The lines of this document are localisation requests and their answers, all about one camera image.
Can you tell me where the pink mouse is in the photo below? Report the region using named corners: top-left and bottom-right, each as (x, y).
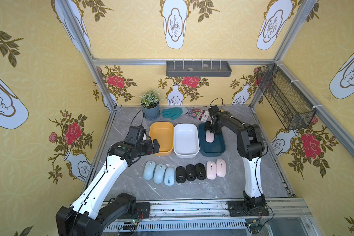
top-left (206, 130), bottom-right (215, 143)
top-left (206, 161), bottom-right (216, 180)
top-left (216, 159), bottom-right (226, 178)

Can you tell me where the light blue mouse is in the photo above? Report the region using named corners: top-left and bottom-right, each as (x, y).
top-left (153, 164), bottom-right (166, 184)
top-left (164, 167), bottom-right (176, 186)
top-left (143, 161), bottom-right (156, 181)

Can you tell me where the black mouse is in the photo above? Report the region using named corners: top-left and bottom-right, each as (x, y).
top-left (186, 164), bottom-right (196, 182)
top-left (195, 163), bottom-right (207, 180)
top-left (176, 166), bottom-right (186, 183)

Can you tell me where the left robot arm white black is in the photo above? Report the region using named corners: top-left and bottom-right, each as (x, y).
top-left (56, 140), bottom-right (160, 236)

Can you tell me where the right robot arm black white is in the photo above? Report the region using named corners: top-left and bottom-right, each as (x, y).
top-left (205, 106), bottom-right (269, 217)

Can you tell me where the dark teal storage box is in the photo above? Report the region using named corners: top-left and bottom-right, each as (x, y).
top-left (198, 124), bottom-right (226, 157)

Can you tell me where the yellow storage box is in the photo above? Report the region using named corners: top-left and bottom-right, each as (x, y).
top-left (149, 122), bottom-right (174, 156)

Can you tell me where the white storage box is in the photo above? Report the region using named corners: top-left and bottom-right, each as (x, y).
top-left (174, 124), bottom-right (200, 158)

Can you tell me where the flower seed packet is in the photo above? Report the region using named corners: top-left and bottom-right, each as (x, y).
top-left (187, 107), bottom-right (209, 122)

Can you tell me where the potted green plant grey pot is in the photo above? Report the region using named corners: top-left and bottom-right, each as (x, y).
top-left (141, 89), bottom-right (160, 121)

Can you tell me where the teal garden glove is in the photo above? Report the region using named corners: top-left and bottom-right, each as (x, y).
top-left (161, 107), bottom-right (183, 120)

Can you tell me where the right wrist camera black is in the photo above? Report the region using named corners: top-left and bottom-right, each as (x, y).
top-left (208, 105), bottom-right (221, 119)

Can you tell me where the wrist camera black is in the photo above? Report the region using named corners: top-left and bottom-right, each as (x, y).
top-left (208, 105), bottom-right (221, 119)
top-left (124, 125), bottom-right (146, 146)

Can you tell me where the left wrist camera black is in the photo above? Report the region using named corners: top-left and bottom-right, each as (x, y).
top-left (124, 125), bottom-right (146, 146)

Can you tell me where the grey wall shelf tray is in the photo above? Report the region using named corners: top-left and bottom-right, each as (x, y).
top-left (166, 60), bottom-right (232, 77)

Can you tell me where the black wire mesh basket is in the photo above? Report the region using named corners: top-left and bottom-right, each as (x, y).
top-left (256, 64), bottom-right (316, 130)

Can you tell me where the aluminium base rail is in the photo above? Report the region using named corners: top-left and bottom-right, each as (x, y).
top-left (64, 198), bottom-right (313, 234)

